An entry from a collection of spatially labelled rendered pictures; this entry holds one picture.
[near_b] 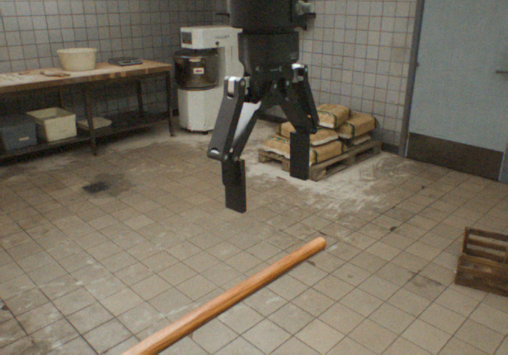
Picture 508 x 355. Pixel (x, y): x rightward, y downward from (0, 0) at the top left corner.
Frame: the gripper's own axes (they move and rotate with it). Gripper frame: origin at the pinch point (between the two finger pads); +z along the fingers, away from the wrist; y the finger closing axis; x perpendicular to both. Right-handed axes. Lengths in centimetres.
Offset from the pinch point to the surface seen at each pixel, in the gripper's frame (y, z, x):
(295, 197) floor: 254, 143, 180
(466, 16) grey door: 419, -5, 105
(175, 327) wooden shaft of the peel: -8.7, 25.1, 12.7
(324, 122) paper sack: 326, 92, 198
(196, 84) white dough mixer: 324, 73, 381
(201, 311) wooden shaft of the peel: -3.3, 25.1, 12.4
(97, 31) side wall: 263, 9, 491
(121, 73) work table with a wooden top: 237, 50, 408
